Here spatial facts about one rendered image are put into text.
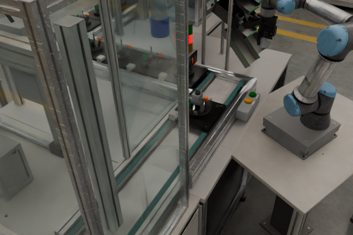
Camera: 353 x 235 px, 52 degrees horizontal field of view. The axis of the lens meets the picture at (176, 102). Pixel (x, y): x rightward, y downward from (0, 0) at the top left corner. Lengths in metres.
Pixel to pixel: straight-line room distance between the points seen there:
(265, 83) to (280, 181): 0.83
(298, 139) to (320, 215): 1.05
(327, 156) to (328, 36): 0.70
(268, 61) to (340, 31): 1.22
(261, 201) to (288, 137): 0.99
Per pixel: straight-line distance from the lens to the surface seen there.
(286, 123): 1.98
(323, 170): 1.93
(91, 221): 0.98
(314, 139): 1.93
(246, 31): 2.30
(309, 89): 1.74
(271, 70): 2.60
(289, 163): 1.91
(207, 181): 1.76
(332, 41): 1.54
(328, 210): 2.91
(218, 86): 2.27
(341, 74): 4.41
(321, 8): 1.80
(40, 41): 0.65
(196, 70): 2.32
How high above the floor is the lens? 2.20
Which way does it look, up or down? 37 degrees down
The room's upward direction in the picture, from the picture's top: 2 degrees counter-clockwise
